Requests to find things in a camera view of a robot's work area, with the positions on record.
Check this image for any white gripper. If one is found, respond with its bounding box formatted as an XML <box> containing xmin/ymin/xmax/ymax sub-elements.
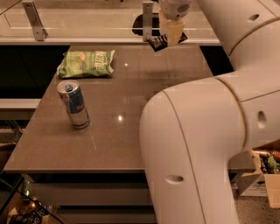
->
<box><xmin>158</xmin><ymin>0</ymin><xmax>193</xmax><ymax>46</ymax></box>

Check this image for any black rxbar chocolate bar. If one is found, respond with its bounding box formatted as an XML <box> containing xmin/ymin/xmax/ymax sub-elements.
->
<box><xmin>146</xmin><ymin>31</ymin><xmax>189</xmax><ymax>53</ymax></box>

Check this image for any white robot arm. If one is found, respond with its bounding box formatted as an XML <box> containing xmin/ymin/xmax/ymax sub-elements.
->
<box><xmin>139</xmin><ymin>0</ymin><xmax>280</xmax><ymax>224</ymax></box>

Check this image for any black office chair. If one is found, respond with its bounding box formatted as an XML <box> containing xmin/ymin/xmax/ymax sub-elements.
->
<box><xmin>132</xmin><ymin>13</ymin><xmax>160</xmax><ymax>36</ymax></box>

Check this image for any green kettle chips bag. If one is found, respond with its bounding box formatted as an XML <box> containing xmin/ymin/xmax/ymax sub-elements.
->
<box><xmin>57</xmin><ymin>50</ymin><xmax>115</xmax><ymax>79</ymax></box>

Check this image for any red bull can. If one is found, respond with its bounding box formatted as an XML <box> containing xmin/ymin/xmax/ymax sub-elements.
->
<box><xmin>57</xmin><ymin>80</ymin><xmax>90</xmax><ymax>129</ymax></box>

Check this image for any cardboard box with snacks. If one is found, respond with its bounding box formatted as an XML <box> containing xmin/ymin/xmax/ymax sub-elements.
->
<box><xmin>237</xmin><ymin>149</ymin><xmax>280</xmax><ymax>208</ymax></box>

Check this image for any grey drawer cabinet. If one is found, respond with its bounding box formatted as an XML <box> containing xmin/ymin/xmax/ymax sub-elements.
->
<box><xmin>21</xmin><ymin>172</ymin><xmax>243</xmax><ymax>224</ymax></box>

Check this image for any bin of snacks lower left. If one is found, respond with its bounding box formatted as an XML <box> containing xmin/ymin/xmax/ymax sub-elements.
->
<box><xmin>0</xmin><ymin>175</ymin><xmax>65</xmax><ymax>224</ymax></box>

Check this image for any middle metal railing bracket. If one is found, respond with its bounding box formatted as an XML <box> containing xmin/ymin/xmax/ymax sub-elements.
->
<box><xmin>143</xmin><ymin>1</ymin><xmax>153</xmax><ymax>41</ymax></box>

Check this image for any metal railing bracket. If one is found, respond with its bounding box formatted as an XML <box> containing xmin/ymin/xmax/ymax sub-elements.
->
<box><xmin>22</xmin><ymin>0</ymin><xmax>48</xmax><ymax>41</ymax></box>
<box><xmin>143</xmin><ymin>1</ymin><xmax>153</xmax><ymax>41</ymax></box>

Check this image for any left metal railing bracket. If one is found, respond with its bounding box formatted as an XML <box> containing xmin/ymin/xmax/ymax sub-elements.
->
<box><xmin>22</xmin><ymin>0</ymin><xmax>48</xmax><ymax>41</ymax></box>

